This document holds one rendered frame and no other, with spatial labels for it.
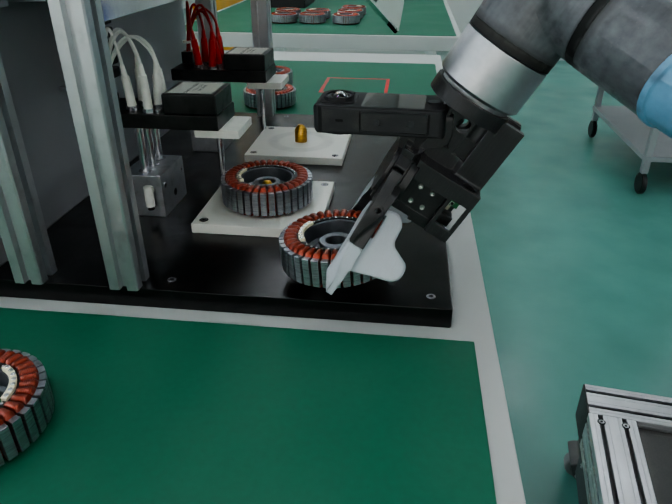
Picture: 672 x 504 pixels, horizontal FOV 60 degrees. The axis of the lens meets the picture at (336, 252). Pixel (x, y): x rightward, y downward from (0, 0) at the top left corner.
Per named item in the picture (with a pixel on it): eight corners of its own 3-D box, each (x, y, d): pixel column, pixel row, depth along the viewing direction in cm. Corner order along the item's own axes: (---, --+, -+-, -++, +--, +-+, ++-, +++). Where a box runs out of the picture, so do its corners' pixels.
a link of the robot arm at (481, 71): (469, 29, 43) (468, 14, 50) (433, 82, 45) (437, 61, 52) (552, 84, 44) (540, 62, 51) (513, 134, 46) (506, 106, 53)
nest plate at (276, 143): (351, 135, 101) (351, 128, 101) (342, 166, 88) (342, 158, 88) (266, 132, 103) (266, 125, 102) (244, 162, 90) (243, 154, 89)
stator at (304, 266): (398, 238, 63) (397, 206, 61) (387, 295, 53) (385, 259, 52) (297, 235, 65) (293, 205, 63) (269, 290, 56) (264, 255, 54)
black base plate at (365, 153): (433, 130, 112) (434, 118, 111) (450, 328, 56) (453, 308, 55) (194, 121, 117) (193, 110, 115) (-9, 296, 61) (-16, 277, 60)
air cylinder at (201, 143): (236, 138, 100) (233, 106, 97) (223, 152, 94) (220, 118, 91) (207, 137, 101) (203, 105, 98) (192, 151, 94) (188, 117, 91)
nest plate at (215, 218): (334, 189, 80) (334, 181, 80) (318, 240, 67) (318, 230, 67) (227, 184, 82) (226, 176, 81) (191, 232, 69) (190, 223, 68)
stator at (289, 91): (306, 105, 126) (305, 88, 124) (260, 114, 120) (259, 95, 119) (279, 95, 134) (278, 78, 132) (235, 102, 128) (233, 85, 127)
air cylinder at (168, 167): (187, 193, 79) (182, 154, 76) (167, 217, 72) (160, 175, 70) (151, 191, 80) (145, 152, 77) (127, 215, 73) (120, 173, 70)
